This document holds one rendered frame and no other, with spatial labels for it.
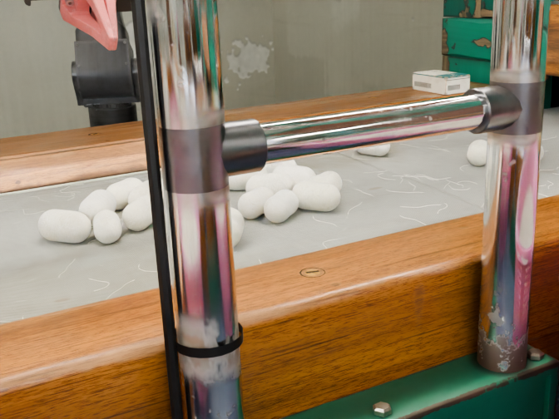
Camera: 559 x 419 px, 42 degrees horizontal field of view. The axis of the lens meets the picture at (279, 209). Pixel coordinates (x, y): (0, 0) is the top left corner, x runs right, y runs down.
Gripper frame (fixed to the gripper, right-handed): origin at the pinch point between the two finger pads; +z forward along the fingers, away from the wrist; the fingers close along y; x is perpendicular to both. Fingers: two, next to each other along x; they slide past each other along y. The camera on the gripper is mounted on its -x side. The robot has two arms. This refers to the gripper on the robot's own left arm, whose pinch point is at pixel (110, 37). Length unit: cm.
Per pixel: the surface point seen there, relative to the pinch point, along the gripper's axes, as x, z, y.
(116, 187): 0.8, 14.1, -3.5
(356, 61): 114, -98, 122
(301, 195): -3.8, 20.5, 7.3
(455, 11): 9.4, -9.6, 47.6
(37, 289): -5.2, 24.0, -11.3
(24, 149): 9.8, 2.5, -7.3
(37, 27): 133, -144, 28
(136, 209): -2.6, 18.4, -3.8
